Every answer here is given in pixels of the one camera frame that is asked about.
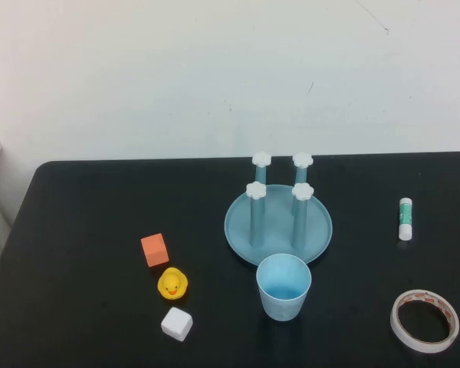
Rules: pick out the orange foam cube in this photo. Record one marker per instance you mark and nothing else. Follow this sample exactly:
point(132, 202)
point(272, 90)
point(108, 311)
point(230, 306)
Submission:
point(155, 253)

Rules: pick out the light blue plastic cup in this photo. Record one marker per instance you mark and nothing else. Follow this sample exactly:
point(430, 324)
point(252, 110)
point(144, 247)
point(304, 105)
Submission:
point(283, 308)

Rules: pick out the white green glue stick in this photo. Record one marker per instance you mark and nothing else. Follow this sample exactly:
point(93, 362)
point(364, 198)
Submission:
point(405, 218)

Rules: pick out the yellow rubber duck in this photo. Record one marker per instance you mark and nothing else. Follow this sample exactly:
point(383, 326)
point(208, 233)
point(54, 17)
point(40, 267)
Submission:
point(172, 285)

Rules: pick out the white foam cube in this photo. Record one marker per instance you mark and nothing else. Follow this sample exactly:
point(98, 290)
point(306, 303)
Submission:
point(176, 325)

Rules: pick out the blue cup stand white caps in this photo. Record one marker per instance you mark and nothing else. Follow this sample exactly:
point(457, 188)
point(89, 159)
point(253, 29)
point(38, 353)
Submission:
point(276, 220)

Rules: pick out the white double-sided tape roll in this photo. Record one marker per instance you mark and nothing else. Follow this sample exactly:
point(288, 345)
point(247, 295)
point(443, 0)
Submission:
point(396, 326)

